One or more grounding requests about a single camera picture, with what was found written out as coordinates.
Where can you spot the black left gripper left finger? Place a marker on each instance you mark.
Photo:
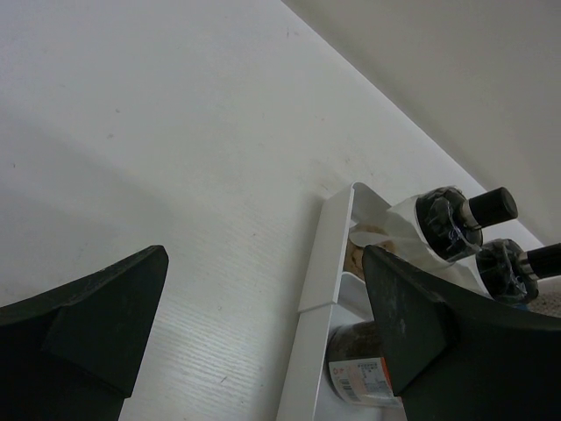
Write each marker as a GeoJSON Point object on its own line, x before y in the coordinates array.
{"type": "Point", "coordinates": [74, 352]}

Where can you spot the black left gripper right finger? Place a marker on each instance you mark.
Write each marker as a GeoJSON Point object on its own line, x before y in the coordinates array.
{"type": "Point", "coordinates": [452, 354]}

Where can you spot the white-cap orange-label spice jar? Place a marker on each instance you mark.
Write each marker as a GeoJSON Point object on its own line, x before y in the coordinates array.
{"type": "Point", "coordinates": [357, 368]}

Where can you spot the black-cap white powder bottle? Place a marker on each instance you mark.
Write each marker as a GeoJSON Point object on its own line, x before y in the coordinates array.
{"type": "Point", "coordinates": [502, 271]}

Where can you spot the black-cap brown spice bottle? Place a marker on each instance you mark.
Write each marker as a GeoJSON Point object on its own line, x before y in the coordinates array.
{"type": "Point", "coordinates": [432, 230]}

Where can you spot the white divided organizer tray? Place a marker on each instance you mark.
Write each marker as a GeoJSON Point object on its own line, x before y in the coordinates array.
{"type": "Point", "coordinates": [332, 297]}

